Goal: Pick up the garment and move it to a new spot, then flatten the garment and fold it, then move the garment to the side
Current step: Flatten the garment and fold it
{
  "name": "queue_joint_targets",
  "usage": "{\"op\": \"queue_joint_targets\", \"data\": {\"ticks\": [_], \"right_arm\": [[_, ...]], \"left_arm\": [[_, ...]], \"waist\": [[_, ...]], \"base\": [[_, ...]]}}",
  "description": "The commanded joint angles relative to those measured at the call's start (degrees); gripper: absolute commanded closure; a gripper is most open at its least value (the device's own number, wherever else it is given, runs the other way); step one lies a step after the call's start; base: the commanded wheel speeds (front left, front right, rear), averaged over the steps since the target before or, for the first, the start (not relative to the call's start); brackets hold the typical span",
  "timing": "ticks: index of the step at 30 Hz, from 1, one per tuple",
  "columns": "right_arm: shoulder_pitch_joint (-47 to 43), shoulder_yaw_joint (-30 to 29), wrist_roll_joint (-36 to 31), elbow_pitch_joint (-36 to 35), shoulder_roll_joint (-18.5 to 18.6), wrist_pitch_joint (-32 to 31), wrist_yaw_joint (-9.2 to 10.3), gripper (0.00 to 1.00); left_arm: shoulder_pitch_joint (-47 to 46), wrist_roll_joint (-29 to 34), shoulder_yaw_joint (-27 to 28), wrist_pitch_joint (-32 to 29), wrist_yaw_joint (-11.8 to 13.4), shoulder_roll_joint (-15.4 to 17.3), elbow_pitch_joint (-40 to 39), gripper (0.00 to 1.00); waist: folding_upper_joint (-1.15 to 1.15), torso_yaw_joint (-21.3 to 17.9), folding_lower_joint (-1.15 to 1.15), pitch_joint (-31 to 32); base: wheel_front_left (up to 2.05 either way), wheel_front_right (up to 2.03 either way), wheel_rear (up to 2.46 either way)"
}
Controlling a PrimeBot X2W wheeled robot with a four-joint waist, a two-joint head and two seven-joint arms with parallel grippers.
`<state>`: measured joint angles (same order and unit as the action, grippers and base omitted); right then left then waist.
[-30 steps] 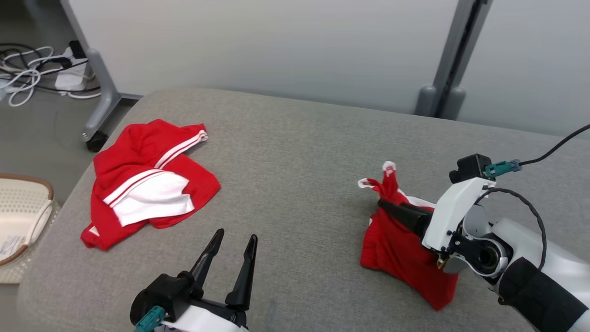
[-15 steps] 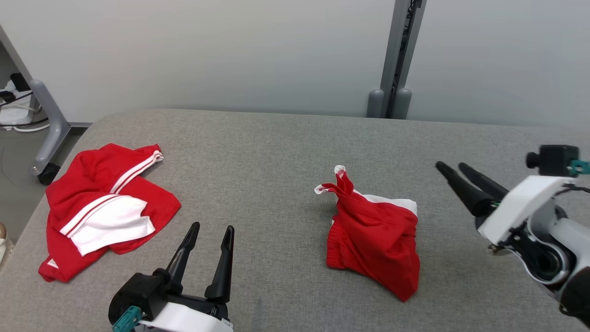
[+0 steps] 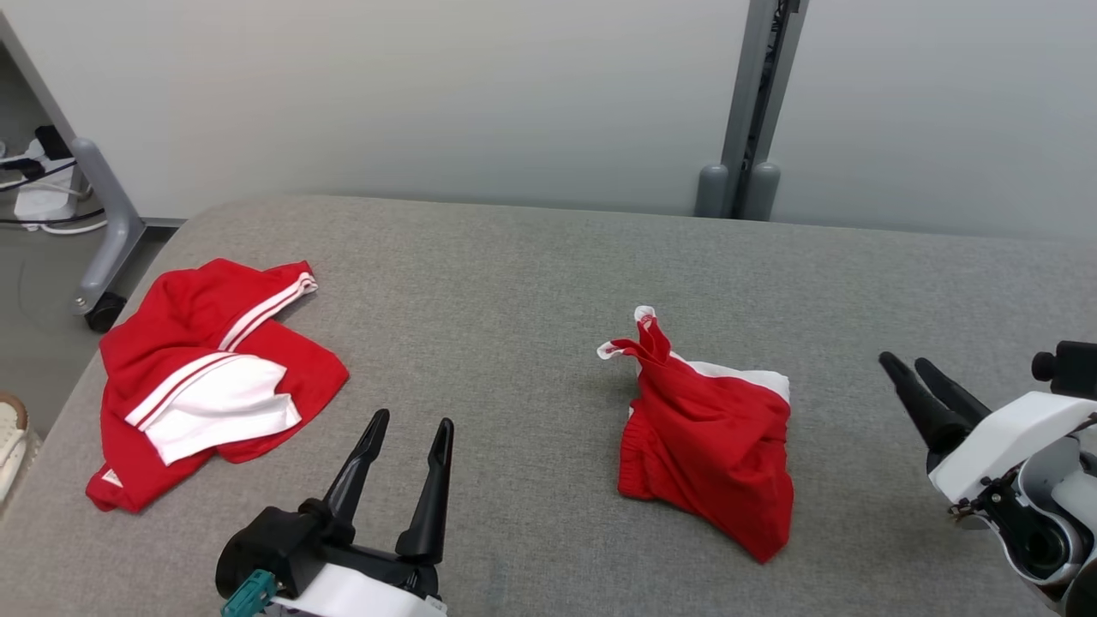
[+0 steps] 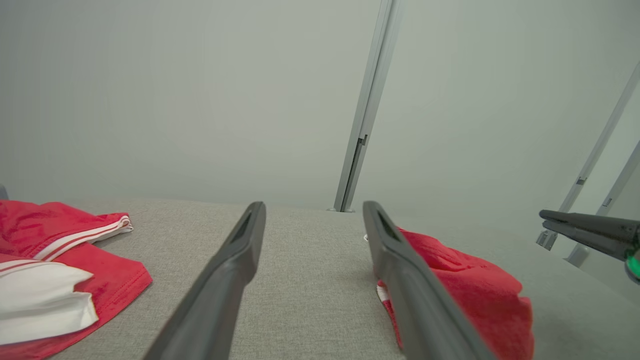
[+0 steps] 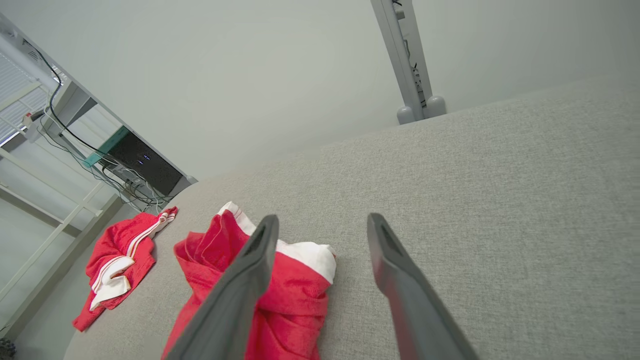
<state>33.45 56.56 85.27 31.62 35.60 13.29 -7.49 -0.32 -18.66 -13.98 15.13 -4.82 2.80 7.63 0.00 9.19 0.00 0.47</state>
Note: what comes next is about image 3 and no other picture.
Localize white power strip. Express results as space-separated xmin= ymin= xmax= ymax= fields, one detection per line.
xmin=12 ymin=140 xmax=87 ymax=233

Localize black power adapter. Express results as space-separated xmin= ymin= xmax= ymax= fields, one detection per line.
xmin=33 ymin=125 xmax=75 ymax=162

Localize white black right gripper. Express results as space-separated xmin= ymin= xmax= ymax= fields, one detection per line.
xmin=878 ymin=351 xmax=1097 ymax=505

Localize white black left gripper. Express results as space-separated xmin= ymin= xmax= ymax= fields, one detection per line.
xmin=273 ymin=409 xmax=455 ymax=617

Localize grey partition post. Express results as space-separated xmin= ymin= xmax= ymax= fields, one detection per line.
xmin=693 ymin=0 xmax=812 ymax=220

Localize black caster wheel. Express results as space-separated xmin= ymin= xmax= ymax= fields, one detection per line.
xmin=84 ymin=291 xmax=129 ymax=334

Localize left camera cable teal plug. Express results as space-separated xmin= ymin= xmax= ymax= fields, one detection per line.
xmin=219 ymin=569 xmax=280 ymax=617

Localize white sneaker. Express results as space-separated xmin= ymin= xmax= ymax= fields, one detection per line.
xmin=0 ymin=392 xmax=40 ymax=508

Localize red jersey with number print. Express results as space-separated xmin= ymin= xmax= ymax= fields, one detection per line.
xmin=85 ymin=258 xmax=351 ymax=514

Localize black floor cable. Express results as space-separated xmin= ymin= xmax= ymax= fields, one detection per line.
xmin=0 ymin=207 xmax=106 ymax=229

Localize red shorts with white trim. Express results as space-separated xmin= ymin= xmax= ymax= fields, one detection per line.
xmin=596 ymin=305 xmax=796 ymax=566

